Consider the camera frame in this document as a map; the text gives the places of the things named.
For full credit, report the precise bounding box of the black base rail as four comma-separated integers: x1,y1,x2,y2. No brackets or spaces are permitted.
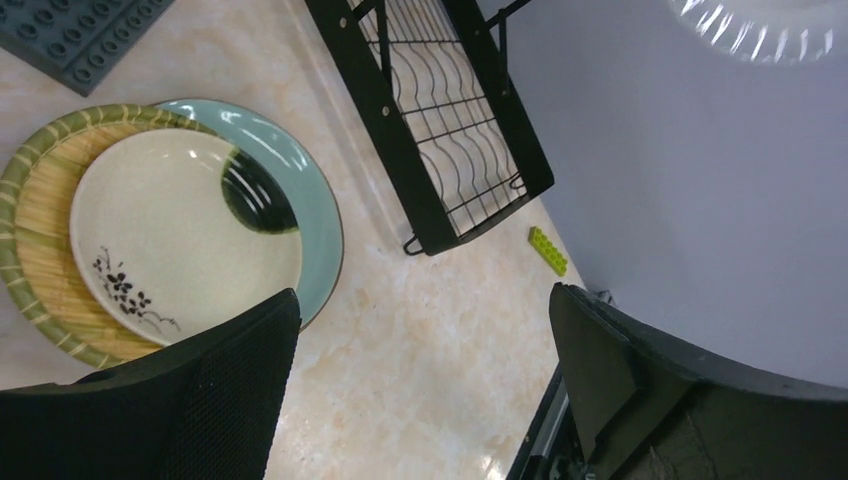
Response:
506,364,586,480

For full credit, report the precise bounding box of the light green round plate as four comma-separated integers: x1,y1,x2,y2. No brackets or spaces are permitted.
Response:
156,98,344,329

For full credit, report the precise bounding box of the green card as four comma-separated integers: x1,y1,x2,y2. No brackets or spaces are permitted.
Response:
528,226,568,277

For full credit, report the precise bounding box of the cream floral ceramic plate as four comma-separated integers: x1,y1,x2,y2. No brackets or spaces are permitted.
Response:
69,129,303,346

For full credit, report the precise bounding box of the yellow-rimmed patterned plate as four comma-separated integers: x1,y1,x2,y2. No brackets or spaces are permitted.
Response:
1,103,209,369

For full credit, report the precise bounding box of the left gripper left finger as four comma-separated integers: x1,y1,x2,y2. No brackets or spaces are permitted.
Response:
1,289,301,479

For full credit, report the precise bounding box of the black wire dish rack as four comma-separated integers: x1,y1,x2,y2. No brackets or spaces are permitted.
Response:
307,1,554,256

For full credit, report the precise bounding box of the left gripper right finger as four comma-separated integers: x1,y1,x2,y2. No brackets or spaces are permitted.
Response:
549,284,847,479

